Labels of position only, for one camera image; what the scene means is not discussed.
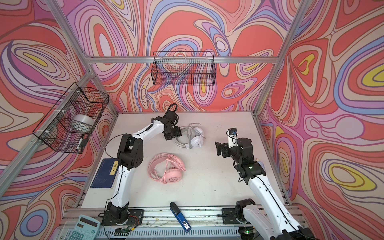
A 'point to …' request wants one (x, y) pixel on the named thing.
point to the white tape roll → (83, 123)
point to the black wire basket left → (68, 125)
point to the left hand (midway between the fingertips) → (179, 134)
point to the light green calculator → (86, 228)
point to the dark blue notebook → (106, 173)
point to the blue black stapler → (185, 225)
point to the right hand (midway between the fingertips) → (225, 143)
